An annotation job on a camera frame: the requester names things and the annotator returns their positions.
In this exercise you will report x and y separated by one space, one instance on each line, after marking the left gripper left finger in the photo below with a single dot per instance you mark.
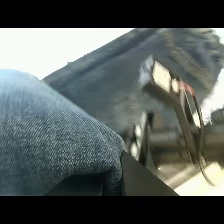
78 186

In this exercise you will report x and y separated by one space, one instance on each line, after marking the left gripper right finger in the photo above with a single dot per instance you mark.
143 180

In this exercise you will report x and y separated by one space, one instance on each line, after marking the dark blue jeans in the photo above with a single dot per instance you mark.
50 133

